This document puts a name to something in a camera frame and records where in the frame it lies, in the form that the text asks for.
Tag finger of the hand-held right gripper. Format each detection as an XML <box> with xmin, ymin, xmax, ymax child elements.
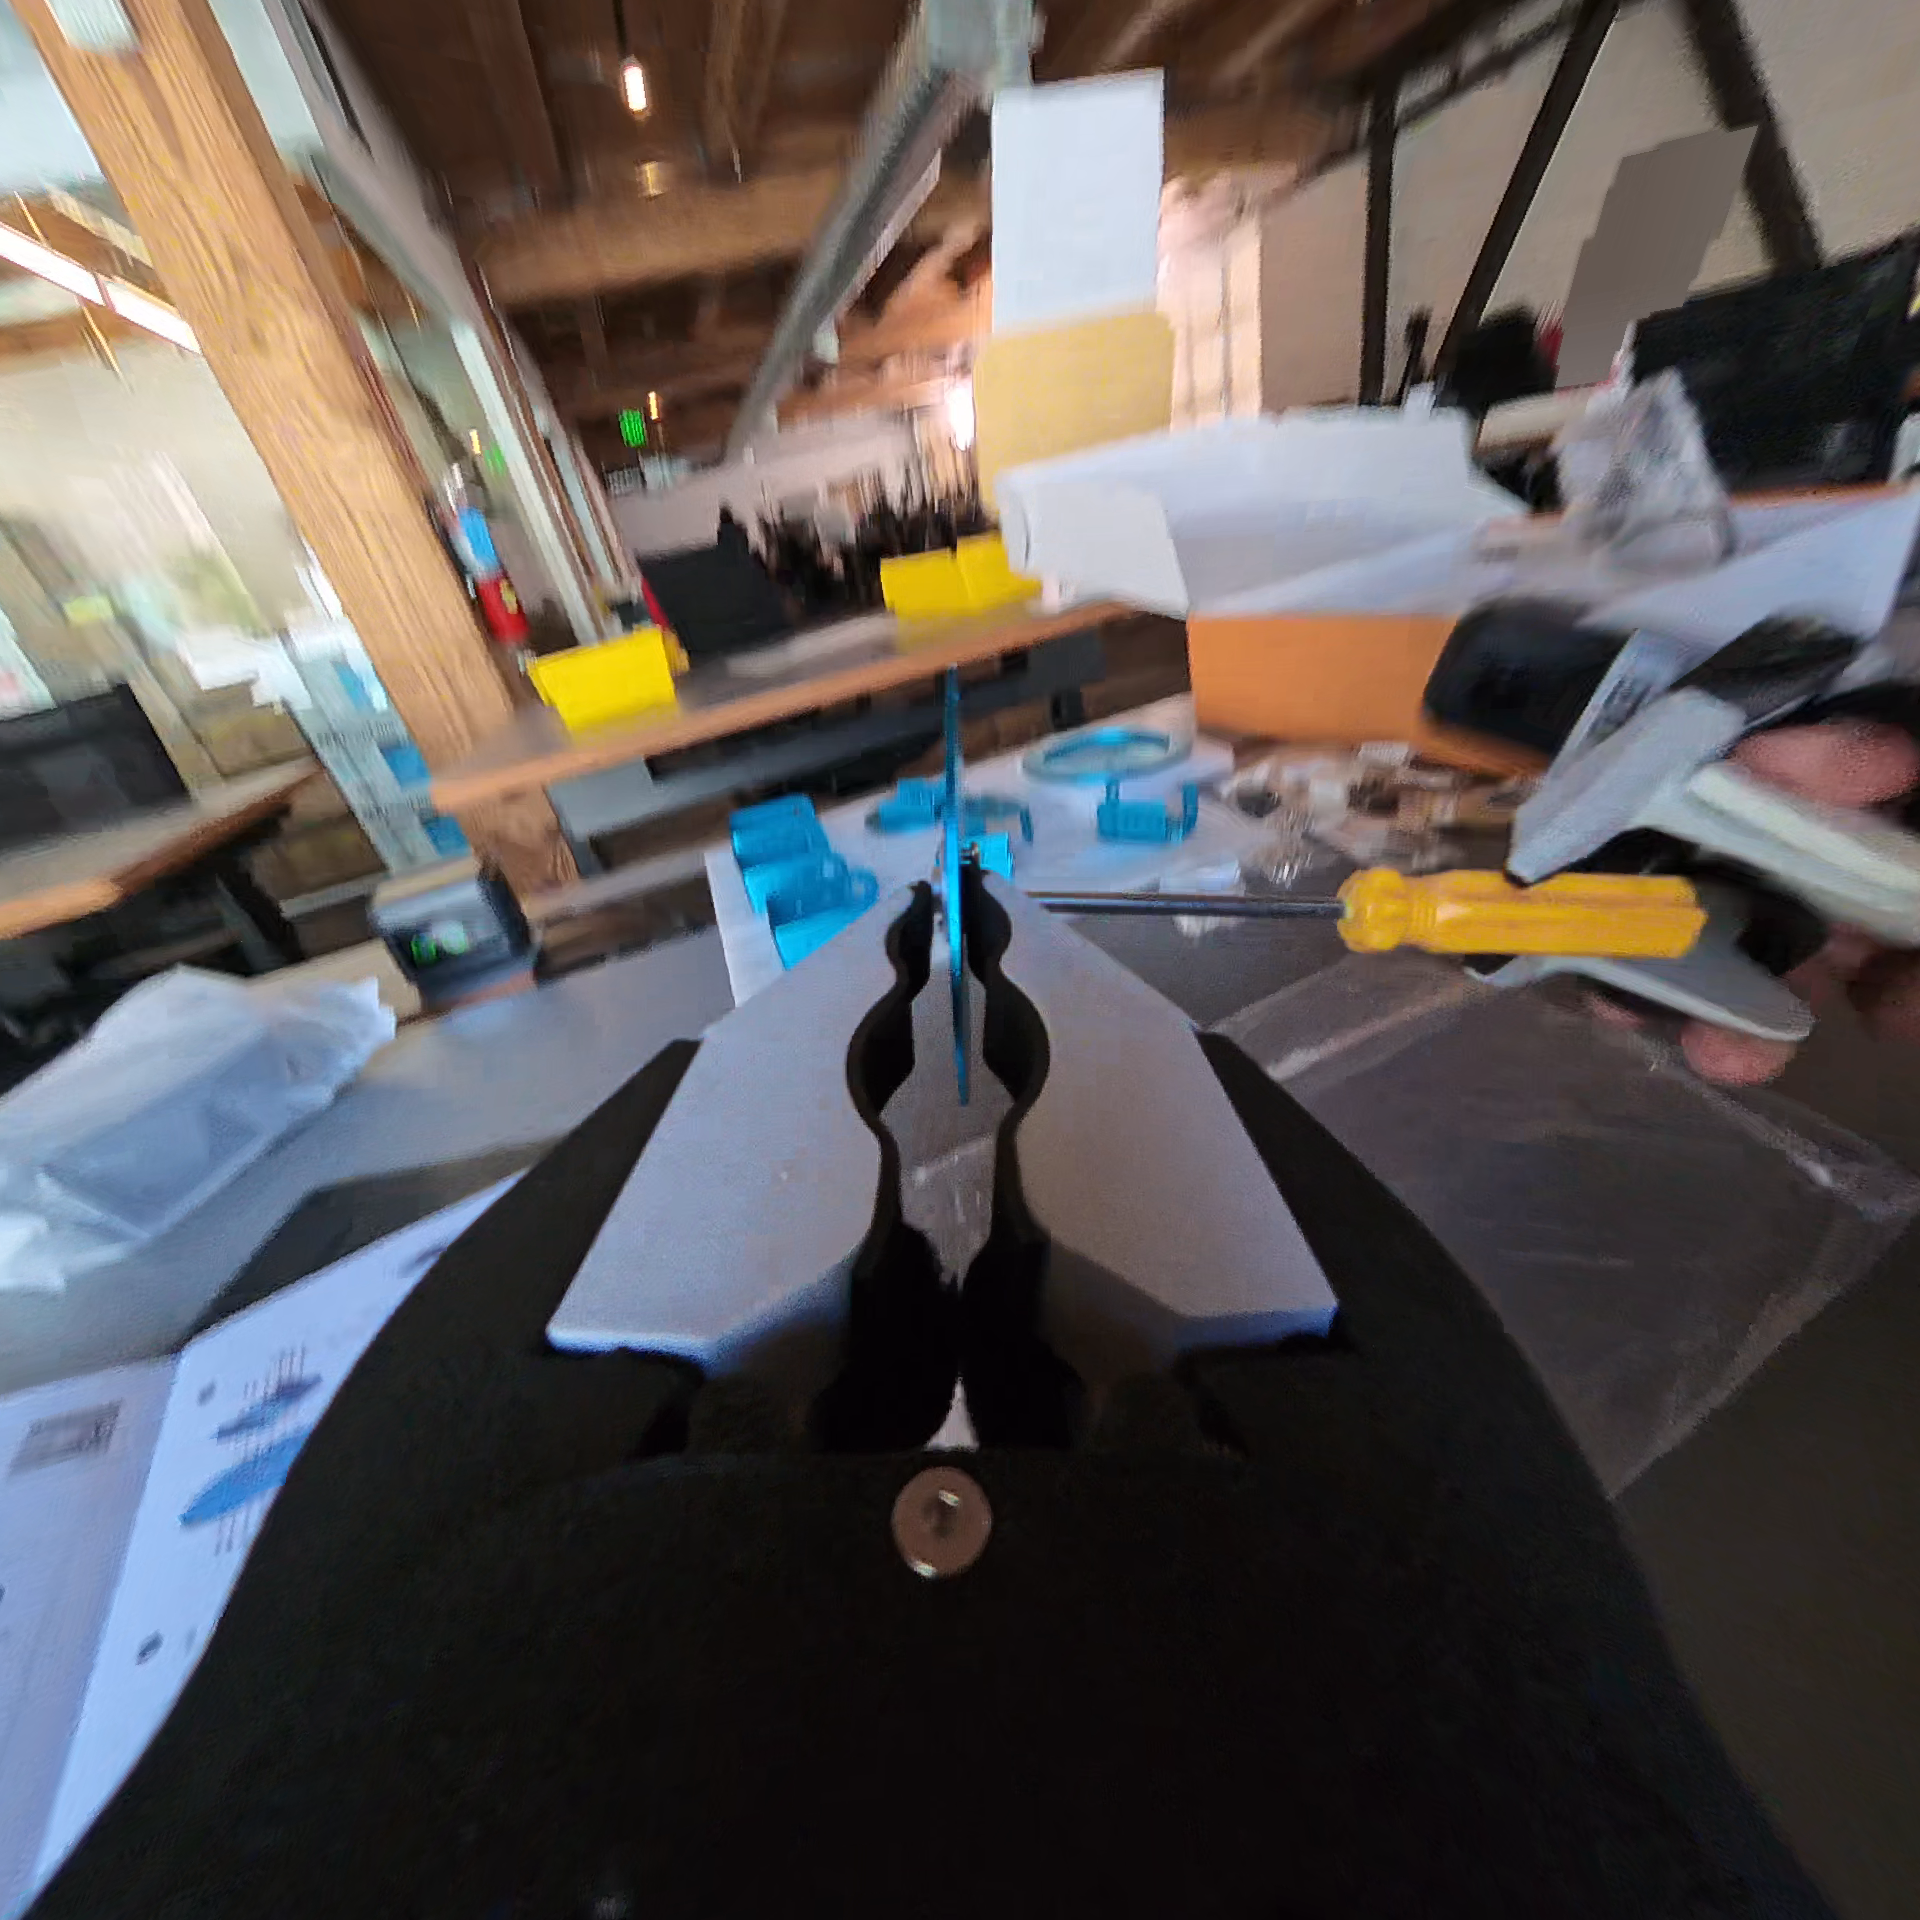
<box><xmin>1506</xmin><ymin>688</ymin><xmax>1753</xmax><ymax>888</ymax></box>
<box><xmin>1475</xmin><ymin>897</ymin><xmax>1819</xmax><ymax>1047</ymax></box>

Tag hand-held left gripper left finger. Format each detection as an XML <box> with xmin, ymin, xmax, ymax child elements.
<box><xmin>544</xmin><ymin>883</ymin><xmax>962</xmax><ymax>1450</ymax></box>

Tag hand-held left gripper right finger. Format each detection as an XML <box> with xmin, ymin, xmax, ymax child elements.
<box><xmin>959</xmin><ymin>867</ymin><xmax>1339</xmax><ymax>1450</ymax></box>

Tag yellow-handled screwdriver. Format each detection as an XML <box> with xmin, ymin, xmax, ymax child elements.
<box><xmin>1035</xmin><ymin>867</ymin><xmax>1710</xmax><ymax>962</ymax></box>

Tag blue round metal plate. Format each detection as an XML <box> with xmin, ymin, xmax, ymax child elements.
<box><xmin>936</xmin><ymin>667</ymin><xmax>975</xmax><ymax>1104</ymax></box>

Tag grey desk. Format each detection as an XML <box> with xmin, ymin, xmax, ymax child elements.
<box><xmin>0</xmin><ymin>698</ymin><xmax>1920</xmax><ymax>1920</ymax></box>

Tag person's right hand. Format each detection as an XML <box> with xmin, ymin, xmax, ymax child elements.
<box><xmin>1679</xmin><ymin>718</ymin><xmax>1920</xmax><ymax>1087</ymax></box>

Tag pile of small screw packets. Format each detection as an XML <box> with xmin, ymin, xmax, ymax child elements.
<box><xmin>1200</xmin><ymin>743</ymin><xmax>1502</xmax><ymax>904</ymax></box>

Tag orange cardboard box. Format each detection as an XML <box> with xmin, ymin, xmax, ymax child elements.
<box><xmin>1183</xmin><ymin>609</ymin><xmax>1547</xmax><ymax>782</ymax></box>

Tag clear plastic bag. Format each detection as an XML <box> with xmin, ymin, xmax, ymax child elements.
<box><xmin>1035</xmin><ymin>900</ymin><xmax>1920</xmax><ymax>1503</ymax></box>

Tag white foam tray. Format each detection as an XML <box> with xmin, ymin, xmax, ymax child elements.
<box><xmin>704</xmin><ymin>737</ymin><xmax>1248</xmax><ymax>1008</ymax></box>

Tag grey device with green display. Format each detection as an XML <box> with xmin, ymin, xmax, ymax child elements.
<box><xmin>367</xmin><ymin>871</ymin><xmax>538</xmax><ymax>1011</ymax></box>

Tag wood-edged grey table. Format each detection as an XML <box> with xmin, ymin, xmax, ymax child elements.
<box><xmin>0</xmin><ymin>756</ymin><xmax>323</xmax><ymax>1023</ymax></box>
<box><xmin>427</xmin><ymin>598</ymin><xmax>1142</xmax><ymax>880</ymax></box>

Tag yellow open storage bin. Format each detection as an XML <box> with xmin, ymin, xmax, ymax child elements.
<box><xmin>526</xmin><ymin>622</ymin><xmax>691</xmax><ymax>734</ymax></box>

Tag yellow closed storage bin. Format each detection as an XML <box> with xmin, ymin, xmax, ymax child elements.
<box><xmin>878</xmin><ymin>532</ymin><xmax>1045</xmax><ymax>617</ymax></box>

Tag white crumpled plastic bag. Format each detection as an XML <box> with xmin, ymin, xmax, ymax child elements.
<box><xmin>0</xmin><ymin>966</ymin><xmax>399</xmax><ymax>1296</ymax></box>

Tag stack of printed cartons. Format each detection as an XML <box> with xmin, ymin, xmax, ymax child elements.
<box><xmin>277</xmin><ymin>622</ymin><xmax>473</xmax><ymax>874</ymax></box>

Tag white and yellow column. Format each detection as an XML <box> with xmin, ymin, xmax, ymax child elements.
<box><xmin>975</xmin><ymin>72</ymin><xmax>1176</xmax><ymax>506</ymax></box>

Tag white assembly guide booklet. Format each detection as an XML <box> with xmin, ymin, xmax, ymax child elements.
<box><xmin>0</xmin><ymin>1178</ymin><xmax>519</xmax><ymax>1907</ymax></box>

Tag wooden pillar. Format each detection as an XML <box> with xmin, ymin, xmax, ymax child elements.
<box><xmin>15</xmin><ymin>0</ymin><xmax>577</xmax><ymax>888</ymax></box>

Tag black metal base plate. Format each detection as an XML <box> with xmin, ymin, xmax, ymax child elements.
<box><xmin>187</xmin><ymin>1161</ymin><xmax>527</xmax><ymax>1338</ymax></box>

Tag blue metal ring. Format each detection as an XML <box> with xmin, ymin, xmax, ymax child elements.
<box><xmin>1024</xmin><ymin>726</ymin><xmax>1200</xmax><ymax>785</ymax></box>

